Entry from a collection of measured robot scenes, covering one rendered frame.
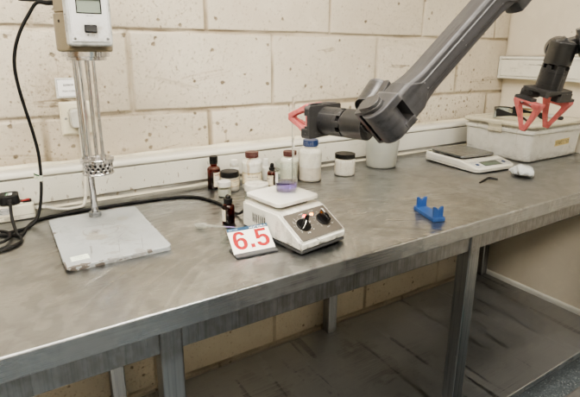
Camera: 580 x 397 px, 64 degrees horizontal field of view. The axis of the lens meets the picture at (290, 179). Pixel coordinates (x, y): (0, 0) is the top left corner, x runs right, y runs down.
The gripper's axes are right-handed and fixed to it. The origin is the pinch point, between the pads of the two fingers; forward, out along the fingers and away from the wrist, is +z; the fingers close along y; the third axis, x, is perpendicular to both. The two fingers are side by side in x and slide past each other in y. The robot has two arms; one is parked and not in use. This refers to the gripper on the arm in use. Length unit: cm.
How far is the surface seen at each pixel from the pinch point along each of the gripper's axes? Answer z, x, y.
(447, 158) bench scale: 1, 23, -83
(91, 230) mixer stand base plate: 29, 25, 34
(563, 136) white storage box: -24, 18, -127
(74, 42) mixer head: 20.2, -15.1, 36.5
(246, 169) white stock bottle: 30.5, 19.5, -13.1
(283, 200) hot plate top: -3.3, 17.0, 6.4
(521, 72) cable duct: -1, -5, -145
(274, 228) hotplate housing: -3.7, 22.2, 9.6
